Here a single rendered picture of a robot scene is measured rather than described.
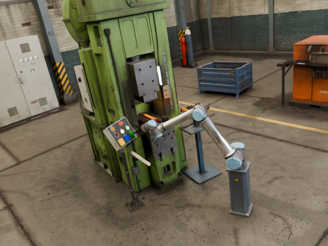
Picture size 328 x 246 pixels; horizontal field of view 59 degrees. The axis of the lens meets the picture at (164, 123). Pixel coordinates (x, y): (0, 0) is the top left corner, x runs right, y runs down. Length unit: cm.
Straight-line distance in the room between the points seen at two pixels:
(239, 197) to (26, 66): 654
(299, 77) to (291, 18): 466
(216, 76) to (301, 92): 206
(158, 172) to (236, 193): 112
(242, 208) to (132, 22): 251
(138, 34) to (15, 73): 520
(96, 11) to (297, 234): 313
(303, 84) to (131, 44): 387
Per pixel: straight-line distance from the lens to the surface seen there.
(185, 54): 1106
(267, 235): 341
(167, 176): 411
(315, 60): 602
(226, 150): 300
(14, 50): 835
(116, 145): 329
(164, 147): 388
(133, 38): 363
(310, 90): 637
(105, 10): 345
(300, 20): 1067
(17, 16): 908
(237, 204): 354
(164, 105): 396
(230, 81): 718
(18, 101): 845
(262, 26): 1130
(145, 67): 355
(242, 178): 330
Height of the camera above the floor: 238
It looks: 22 degrees down
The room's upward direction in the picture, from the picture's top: 10 degrees counter-clockwise
